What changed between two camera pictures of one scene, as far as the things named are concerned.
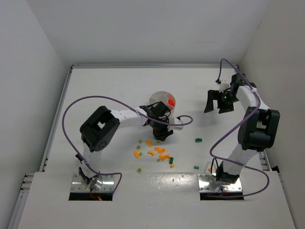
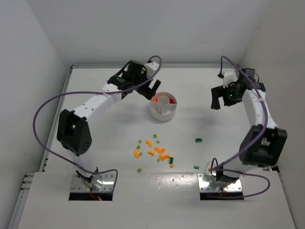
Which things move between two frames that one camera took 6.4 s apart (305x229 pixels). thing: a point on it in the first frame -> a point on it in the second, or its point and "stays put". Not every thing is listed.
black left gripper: (161, 131) -> (145, 88)
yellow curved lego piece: (136, 153) stays put
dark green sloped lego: (198, 140) stays put
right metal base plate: (208, 182) stays put
